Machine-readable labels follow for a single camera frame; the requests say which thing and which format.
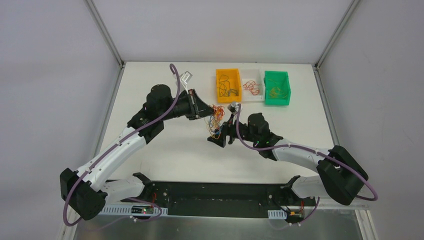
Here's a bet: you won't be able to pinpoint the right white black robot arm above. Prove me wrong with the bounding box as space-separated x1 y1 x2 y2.
207 113 369 206

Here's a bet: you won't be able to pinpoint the left white cable duct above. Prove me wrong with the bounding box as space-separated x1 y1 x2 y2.
99 204 168 217

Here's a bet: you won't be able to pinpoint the yellow wire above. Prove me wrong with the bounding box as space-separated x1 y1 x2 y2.
267 85 288 100

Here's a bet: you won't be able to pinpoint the red wires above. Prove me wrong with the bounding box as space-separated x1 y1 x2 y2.
242 80 261 96

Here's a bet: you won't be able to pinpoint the right aluminium frame post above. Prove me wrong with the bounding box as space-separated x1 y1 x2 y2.
315 0 362 70

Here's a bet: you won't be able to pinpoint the orange plastic bin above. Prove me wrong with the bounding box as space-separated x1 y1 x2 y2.
215 68 242 104

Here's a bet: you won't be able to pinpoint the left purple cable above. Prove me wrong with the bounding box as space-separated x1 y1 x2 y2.
62 63 182 228

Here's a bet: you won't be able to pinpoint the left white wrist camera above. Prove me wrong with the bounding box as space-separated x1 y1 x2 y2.
172 71 193 85

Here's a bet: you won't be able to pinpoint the coloured wire bundle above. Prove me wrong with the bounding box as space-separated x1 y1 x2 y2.
203 104 226 141

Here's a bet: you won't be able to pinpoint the green plastic bin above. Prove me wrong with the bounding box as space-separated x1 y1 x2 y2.
264 70 292 106

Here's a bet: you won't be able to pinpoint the white plastic bin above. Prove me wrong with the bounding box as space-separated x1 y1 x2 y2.
239 68 266 103

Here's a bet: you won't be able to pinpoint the blue wire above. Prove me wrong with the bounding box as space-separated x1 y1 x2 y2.
218 74 233 92
217 84 241 99

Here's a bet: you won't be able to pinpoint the aluminium frame post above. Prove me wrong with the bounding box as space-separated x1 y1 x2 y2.
315 0 362 70
84 0 125 69

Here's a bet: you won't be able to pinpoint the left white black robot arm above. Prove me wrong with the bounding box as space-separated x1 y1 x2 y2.
59 84 214 221

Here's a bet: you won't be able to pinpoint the right white cable duct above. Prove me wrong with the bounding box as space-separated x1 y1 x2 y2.
267 209 287 220

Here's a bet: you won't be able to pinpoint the white cable duct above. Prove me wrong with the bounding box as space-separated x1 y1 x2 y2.
267 209 287 220
99 204 168 217

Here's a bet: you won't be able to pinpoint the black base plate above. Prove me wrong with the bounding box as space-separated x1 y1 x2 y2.
137 181 316 219

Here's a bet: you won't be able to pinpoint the left aluminium frame post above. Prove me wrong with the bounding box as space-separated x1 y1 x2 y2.
84 0 125 69

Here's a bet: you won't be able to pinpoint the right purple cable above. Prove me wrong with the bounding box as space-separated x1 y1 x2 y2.
234 103 379 226

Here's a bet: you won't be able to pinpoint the purple cable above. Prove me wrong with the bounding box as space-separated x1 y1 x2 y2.
62 63 182 228
234 103 379 226

